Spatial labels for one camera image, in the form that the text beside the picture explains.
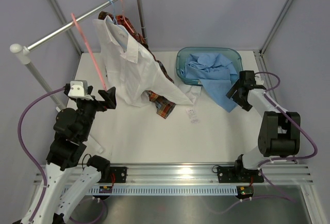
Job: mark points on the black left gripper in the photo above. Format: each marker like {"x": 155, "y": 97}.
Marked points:
{"x": 109, "y": 96}

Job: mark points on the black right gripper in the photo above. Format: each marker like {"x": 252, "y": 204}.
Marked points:
{"x": 246, "y": 106}

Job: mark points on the light blue shirt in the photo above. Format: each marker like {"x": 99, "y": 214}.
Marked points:
{"x": 216, "y": 73}

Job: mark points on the pink plastic hanger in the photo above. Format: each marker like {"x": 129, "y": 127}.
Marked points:
{"x": 97, "y": 68}

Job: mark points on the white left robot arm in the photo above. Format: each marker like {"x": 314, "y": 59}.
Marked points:
{"x": 72, "y": 128}

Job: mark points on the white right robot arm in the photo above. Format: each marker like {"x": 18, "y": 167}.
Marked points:
{"x": 279, "y": 135}

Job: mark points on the white shirt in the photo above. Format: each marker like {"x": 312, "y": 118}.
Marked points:
{"x": 131, "y": 68}

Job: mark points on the red plaid shirt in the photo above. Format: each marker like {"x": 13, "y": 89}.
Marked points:
{"x": 164, "y": 107}

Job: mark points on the pink hanger on rack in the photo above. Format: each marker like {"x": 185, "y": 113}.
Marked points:
{"x": 123, "y": 13}

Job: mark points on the teal plastic tub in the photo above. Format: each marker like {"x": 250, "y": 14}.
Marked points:
{"x": 184, "y": 53}

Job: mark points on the white paper tag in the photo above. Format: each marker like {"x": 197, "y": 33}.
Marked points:
{"x": 193, "y": 118}

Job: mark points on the metal clothes rack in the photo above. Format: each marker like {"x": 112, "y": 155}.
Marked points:
{"x": 22, "y": 52}

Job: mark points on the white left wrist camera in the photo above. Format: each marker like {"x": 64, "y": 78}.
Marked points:
{"x": 77, "y": 89}

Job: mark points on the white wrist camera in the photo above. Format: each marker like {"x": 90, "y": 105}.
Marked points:
{"x": 77, "y": 89}
{"x": 259, "y": 80}

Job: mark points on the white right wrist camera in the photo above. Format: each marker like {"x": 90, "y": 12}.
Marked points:
{"x": 259, "y": 80}

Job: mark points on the aluminium frame rail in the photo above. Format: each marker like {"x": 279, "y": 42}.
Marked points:
{"x": 204, "y": 174}

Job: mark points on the white slotted cable duct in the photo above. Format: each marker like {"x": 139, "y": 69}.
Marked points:
{"x": 179, "y": 190}

